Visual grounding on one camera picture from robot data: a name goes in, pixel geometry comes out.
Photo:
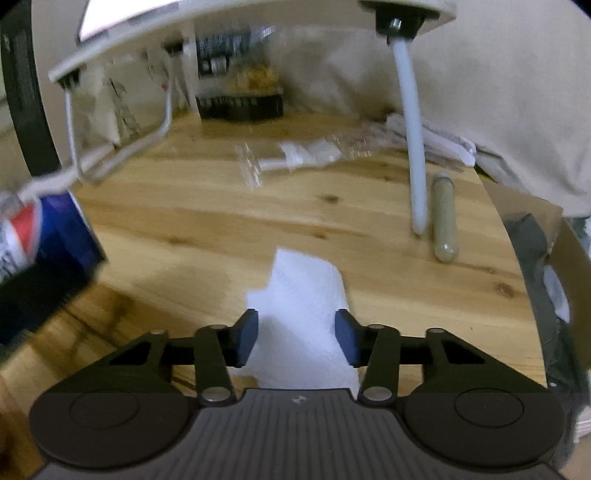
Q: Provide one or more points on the blue soda can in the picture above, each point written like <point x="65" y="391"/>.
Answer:
<point x="60" y="226"/>

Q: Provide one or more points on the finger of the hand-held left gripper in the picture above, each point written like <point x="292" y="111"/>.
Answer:
<point x="32" y="300"/>

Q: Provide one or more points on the white paper packets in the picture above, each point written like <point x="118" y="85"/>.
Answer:
<point x="448" y="150"/>

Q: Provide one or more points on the tablet with bright screen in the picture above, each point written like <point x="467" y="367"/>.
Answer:
<point x="124" y="18"/>

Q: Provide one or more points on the white folding laptop table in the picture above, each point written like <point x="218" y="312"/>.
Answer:
<point x="277" y="18"/>

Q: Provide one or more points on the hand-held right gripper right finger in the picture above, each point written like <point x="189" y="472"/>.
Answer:
<point x="347" y="339"/>

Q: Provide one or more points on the clear snack bag black label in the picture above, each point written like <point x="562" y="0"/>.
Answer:
<point x="240" y="104"/>

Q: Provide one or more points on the beige cloth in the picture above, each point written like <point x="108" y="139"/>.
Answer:
<point x="508" y="92"/>

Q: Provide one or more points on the clear crinkled plastic bag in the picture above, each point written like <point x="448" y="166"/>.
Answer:
<point x="364" y="138"/>

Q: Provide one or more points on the white printed tote bag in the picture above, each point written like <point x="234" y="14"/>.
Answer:
<point x="124" y="110"/>

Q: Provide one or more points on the cardboard box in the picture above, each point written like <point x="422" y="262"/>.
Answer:
<point x="521" y="207"/>

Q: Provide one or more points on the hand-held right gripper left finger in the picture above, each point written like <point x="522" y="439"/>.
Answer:
<point x="246" y="339"/>

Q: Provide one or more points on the white paper towel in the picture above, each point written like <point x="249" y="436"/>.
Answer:
<point x="300" y="295"/>

